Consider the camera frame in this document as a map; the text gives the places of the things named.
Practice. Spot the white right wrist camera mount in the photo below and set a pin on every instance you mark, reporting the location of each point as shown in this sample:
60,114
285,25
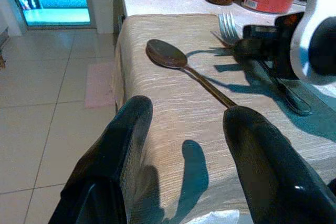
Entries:
309,6

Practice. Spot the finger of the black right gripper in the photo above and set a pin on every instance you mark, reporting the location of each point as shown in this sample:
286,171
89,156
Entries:
249,48

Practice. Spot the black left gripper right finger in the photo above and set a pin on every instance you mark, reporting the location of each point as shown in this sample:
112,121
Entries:
275,169

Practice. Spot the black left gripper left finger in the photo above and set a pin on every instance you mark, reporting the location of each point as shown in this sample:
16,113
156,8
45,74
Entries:
110,155

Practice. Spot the silver metal fork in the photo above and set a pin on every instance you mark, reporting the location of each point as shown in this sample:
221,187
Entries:
227,28

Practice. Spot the beige woven placemat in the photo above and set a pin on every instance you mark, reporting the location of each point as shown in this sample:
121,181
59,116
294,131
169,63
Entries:
170,129

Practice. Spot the silver metal spoon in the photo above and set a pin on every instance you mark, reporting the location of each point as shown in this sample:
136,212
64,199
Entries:
168,54

